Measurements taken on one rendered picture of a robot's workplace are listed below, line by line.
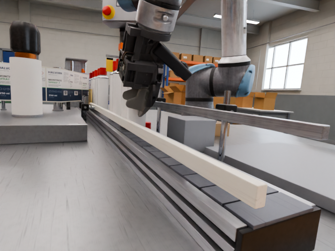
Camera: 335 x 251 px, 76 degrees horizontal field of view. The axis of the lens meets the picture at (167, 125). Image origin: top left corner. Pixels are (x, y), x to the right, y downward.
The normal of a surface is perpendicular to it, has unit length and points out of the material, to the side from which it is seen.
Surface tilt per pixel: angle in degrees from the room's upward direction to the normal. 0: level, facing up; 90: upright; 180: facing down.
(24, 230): 0
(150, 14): 112
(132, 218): 0
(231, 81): 104
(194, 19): 90
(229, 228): 90
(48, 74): 90
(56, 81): 90
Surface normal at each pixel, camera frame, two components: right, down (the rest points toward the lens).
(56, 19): 0.26, 0.15
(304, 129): -0.90, 0.01
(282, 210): 0.06, -0.99
